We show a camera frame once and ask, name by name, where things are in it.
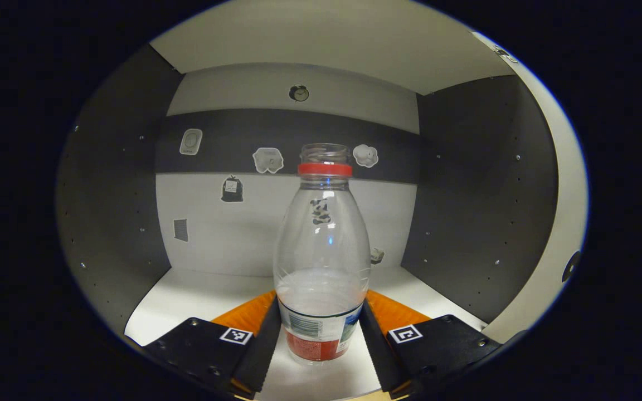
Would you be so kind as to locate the white cabinet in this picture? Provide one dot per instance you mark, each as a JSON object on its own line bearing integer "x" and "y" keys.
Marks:
{"x": 466, "y": 195}

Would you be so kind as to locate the white cabinet door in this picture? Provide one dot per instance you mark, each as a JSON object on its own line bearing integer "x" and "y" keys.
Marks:
{"x": 563, "y": 184}

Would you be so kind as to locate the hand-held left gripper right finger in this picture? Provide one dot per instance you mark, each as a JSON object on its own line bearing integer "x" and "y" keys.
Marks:
{"x": 374, "y": 345}

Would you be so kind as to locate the white cabinet shelf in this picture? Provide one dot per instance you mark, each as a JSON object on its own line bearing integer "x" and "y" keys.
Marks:
{"x": 204, "y": 295}
{"x": 326, "y": 39}

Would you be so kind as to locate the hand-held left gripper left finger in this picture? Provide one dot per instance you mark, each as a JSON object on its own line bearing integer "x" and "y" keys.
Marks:
{"x": 265, "y": 345}

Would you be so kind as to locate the clear plastic bottle red label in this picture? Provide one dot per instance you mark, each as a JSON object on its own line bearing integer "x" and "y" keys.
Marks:
{"x": 321, "y": 250}

